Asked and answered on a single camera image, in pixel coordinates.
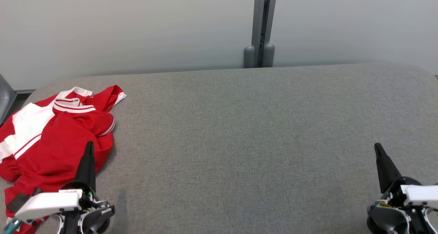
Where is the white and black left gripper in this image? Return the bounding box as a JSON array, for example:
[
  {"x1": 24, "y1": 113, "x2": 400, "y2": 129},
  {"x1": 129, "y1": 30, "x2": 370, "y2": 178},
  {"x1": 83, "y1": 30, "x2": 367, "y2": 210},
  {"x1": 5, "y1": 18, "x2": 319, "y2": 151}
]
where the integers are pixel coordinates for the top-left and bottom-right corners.
[{"x1": 15, "y1": 141, "x2": 115, "y2": 234}]

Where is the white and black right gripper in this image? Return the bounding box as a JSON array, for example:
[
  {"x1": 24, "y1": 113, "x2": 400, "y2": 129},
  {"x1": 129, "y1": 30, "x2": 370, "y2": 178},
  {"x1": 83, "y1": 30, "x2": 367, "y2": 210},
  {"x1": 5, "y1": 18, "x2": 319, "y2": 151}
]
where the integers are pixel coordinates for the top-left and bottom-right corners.
[{"x1": 366, "y1": 143, "x2": 438, "y2": 234}]

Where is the red basketball jersey white trim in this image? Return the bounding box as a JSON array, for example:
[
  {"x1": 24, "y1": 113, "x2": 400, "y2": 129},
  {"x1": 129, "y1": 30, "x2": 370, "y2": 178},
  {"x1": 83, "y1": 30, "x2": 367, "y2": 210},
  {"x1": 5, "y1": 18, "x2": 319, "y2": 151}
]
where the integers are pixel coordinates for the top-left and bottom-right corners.
[{"x1": 0, "y1": 97, "x2": 117, "y2": 234}]

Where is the grey metal wall post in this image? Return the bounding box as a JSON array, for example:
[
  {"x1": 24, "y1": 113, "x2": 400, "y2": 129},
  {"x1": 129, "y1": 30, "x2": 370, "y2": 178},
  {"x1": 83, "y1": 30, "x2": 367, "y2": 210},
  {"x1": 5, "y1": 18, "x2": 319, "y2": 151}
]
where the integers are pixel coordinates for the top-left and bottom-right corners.
[{"x1": 252, "y1": 0, "x2": 278, "y2": 67}]

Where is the grey round post cap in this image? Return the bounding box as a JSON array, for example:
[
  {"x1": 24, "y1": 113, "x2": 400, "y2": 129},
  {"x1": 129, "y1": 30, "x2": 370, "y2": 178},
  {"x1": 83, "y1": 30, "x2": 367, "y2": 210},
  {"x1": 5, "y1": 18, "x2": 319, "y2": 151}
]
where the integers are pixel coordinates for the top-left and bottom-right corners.
[
  {"x1": 263, "y1": 43, "x2": 275, "y2": 67},
  {"x1": 244, "y1": 46, "x2": 256, "y2": 68}
]

